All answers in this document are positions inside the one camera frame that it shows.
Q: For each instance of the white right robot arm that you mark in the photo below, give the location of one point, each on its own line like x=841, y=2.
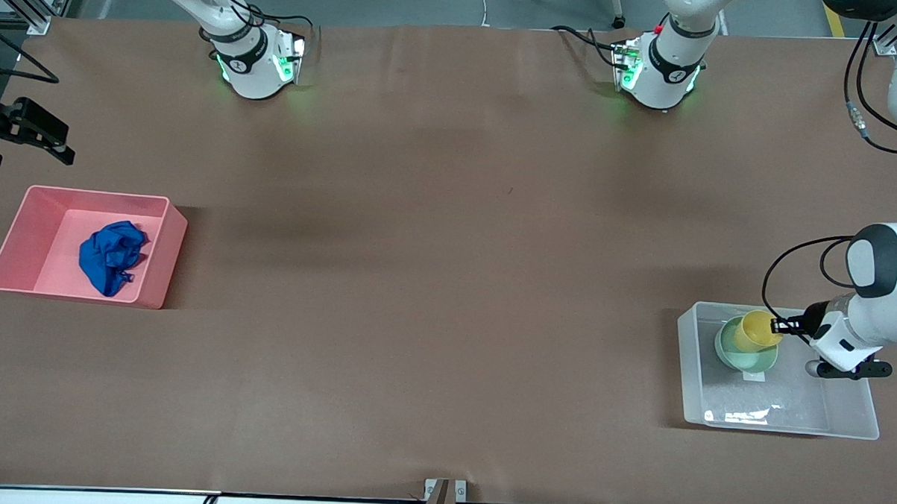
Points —
x=249, y=77

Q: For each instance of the grey metal table bracket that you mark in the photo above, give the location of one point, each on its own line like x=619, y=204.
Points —
x=444, y=494

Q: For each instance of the clear plastic box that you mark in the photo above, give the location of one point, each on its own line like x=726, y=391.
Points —
x=786, y=405

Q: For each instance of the cart leg with caster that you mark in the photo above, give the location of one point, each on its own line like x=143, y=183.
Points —
x=618, y=15

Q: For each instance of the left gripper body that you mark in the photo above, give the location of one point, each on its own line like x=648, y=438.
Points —
x=810, y=320

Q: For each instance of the white label sticker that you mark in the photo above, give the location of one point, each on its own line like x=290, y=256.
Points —
x=754, y=376

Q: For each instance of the pink plastic box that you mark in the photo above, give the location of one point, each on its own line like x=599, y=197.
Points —
x=54, y=216

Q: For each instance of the light green bowl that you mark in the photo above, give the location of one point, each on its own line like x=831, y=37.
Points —
x=743, y=359

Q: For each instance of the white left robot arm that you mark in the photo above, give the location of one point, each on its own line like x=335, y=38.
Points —
x=887, y=297

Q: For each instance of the blue microfiber cloth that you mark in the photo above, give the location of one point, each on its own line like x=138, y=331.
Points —
x=109, y=259

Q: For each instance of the yellow plastic cup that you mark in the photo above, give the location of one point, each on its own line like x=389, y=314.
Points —
x=755, y=331

